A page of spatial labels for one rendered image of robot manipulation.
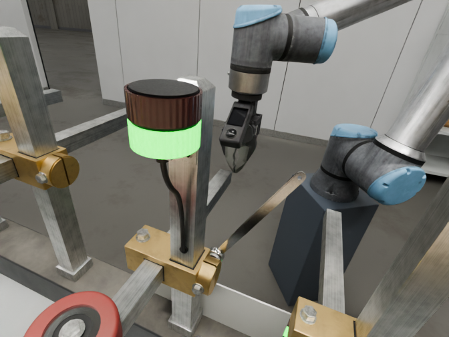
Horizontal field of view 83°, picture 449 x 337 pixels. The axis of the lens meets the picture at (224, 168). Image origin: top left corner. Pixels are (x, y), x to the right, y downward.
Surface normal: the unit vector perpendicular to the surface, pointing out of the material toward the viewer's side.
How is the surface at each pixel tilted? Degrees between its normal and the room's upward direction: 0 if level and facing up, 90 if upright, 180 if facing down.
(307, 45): 101
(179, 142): 90
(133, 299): 0
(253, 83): 90
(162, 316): 0
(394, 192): 95
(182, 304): 90
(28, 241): 0
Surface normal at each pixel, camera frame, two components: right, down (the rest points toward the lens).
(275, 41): 0.19, 0.64
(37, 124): 0.93, 0.25
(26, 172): -0.36, 0.44
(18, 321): 0.09, -0.86
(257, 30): -0.04, 0.50
